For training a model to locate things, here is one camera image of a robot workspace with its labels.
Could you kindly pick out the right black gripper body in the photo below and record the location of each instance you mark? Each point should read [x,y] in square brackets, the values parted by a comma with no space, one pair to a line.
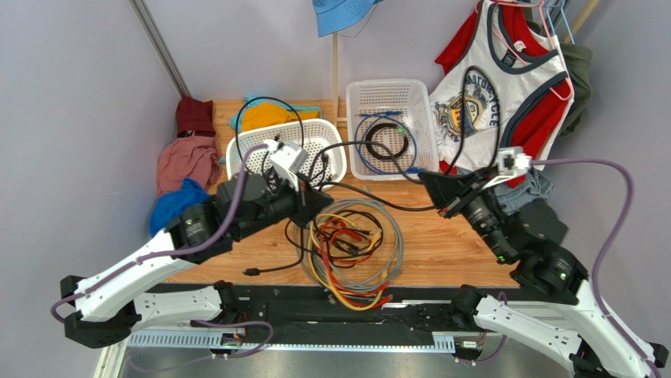
[456,196]

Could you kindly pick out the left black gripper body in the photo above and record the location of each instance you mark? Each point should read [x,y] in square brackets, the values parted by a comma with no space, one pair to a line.
[279,206]

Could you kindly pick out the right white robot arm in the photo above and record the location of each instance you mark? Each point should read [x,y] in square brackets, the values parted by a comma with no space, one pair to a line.
[596,343]

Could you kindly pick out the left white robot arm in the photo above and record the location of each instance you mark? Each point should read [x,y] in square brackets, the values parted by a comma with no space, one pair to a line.
[111,305]

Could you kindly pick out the denim jeans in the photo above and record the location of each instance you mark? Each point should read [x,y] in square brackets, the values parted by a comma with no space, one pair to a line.
[534,185]

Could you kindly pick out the white oval perforated basket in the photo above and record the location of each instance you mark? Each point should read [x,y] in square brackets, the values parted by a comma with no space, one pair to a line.
[316,135]

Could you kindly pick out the black garment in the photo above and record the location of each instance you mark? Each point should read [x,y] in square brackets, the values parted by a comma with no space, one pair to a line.
[542,221]

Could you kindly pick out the white rectangular perforated basket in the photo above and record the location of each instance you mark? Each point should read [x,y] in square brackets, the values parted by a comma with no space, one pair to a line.
[390,123]

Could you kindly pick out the orange cloth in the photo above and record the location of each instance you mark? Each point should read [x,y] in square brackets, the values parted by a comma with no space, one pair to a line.
[267,115]

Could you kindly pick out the teal cloth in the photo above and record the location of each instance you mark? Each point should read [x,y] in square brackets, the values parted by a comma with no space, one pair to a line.
[233,121]

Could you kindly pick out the pink cloth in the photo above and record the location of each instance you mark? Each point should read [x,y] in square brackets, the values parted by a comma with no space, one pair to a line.
[195,157]

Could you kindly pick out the white motorcycle tank top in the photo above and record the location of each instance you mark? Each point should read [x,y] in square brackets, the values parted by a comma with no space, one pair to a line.
[519,94]

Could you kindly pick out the blue cloth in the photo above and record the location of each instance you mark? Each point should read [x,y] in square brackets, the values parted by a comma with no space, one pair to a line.
[172,204]

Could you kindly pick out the dark red cloth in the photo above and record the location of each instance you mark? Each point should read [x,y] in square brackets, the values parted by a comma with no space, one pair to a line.
[194,117]

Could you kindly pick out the olive green garment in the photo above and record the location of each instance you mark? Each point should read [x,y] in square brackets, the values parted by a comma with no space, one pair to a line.
[578,59]

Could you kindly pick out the blue bucket hat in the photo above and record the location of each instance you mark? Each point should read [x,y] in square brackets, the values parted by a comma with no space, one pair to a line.
[333,16]

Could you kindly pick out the pink clothes hanger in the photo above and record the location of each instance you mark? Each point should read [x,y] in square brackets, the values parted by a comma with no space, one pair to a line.
[502,67]

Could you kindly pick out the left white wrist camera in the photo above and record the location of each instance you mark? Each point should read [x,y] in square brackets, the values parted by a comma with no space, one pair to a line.
[287,160]

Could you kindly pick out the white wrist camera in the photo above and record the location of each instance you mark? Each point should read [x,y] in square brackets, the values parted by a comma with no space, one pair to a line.
[510,163]
[287,160]

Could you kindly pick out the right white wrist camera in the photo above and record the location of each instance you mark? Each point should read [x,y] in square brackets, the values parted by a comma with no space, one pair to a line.
[510,163]

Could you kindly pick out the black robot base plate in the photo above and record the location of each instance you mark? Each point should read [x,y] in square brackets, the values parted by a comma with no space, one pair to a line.
[311,314]

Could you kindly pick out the white slotted cable duct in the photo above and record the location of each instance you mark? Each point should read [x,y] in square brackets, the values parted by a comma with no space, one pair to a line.
[439,343]

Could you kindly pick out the aluminium frame post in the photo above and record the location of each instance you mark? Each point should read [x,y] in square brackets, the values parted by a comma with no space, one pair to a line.
[153,33]

